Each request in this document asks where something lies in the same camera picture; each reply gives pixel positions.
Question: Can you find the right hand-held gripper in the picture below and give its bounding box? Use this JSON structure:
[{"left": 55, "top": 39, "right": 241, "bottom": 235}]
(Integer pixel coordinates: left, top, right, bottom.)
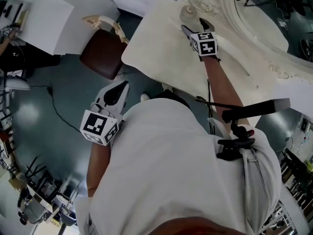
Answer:
[{"left": 180, "top": 18, "right": 219, "bottom": 58}]

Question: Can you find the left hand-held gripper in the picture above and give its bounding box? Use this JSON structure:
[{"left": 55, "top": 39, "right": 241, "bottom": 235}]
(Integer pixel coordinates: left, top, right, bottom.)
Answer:
[{"left": 80, "top": 80, "right": 131, "bottom": 146}]

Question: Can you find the person's left forearm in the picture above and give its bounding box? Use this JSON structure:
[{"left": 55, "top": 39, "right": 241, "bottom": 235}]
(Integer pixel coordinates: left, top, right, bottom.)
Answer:
[{"left": 86, "top": 141, "right": 113, "bottom": 198}]

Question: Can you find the person's right forearm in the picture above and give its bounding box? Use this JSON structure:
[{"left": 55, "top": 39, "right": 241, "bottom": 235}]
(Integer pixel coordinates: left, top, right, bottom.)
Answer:
[{"left": 202, "top": 55, "right": 251, "bottom": 126}]

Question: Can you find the brown seat cream chair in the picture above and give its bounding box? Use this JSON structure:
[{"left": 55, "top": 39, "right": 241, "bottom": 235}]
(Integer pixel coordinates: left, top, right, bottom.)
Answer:
[{"left": 79, "top": 14, "right": 131, "bottom": 81}]

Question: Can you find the cream white table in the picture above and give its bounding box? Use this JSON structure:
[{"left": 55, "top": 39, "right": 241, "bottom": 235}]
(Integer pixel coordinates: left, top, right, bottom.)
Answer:
[{"left": 121, "top": 0, "right": 278, "bottom": 127}]

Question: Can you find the ornate white framed mirror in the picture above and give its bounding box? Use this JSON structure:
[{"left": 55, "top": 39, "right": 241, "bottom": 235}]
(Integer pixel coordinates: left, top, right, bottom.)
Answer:
[{"left": 187, "top": 0, "right": 313, "bottom": 84}]

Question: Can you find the person's white shirt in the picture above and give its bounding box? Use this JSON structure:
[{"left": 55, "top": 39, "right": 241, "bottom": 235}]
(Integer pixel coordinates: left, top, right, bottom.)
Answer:
[{"left": 74, "top": 98, "right": 282, "bottom": 235}]

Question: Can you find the white curved device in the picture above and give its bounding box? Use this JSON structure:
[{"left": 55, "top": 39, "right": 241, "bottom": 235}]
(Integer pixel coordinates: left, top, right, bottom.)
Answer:
[{"left": 0, "top": 78, "right": 31, "bottom": 92}]

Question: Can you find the white cabinet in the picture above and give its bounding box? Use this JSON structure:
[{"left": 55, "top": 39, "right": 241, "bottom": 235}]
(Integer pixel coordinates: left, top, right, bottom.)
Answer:
[{"left": 17, "top": 0, "right": 75, "bottom": 56}]

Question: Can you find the black metal chair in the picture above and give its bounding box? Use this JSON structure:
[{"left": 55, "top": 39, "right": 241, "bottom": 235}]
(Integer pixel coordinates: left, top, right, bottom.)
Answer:
[{"left": 14, "top": 155, "right": 63, "bottom": 207}]

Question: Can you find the black floor cable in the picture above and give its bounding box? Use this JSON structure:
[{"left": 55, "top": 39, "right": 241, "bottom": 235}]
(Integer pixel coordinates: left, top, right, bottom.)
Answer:
[{"left": 25, "top": 84, "right": 82, "bottom": 130}]

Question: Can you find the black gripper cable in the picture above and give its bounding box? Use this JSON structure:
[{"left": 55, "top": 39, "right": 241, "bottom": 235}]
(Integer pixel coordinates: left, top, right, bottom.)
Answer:
[{"left": 195, "top": 78, "right": 216, "bottom": 135}]

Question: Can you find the black chest camera mount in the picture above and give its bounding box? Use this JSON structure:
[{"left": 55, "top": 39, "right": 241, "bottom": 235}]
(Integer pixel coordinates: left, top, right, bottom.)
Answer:
[{"left": 216, "top": 97, "right": 291, "bottom": 161}]

